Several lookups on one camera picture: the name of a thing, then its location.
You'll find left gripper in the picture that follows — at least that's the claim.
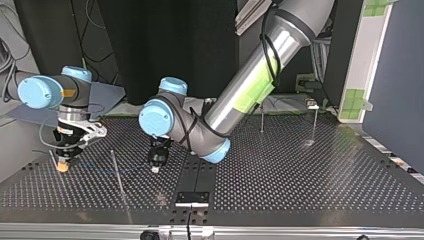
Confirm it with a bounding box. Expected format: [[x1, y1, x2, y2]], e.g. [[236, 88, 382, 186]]
[[147, 137, 172, 174]]

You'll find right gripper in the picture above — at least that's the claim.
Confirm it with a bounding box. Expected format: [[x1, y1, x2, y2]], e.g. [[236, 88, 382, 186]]
[[52, 121, 86, 174]]

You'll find connector holder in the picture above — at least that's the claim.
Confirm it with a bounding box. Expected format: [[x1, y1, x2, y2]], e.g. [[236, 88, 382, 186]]
[[175, 191, 211, 208]]

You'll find black panel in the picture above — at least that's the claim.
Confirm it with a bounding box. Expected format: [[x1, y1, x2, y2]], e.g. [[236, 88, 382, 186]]
[[13, 0, 365, 106]]

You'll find black cable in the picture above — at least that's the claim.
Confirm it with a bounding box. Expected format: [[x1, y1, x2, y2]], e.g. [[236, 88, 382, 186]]
[[175, 13, 283, 153], [0, 37, 18, 103]]

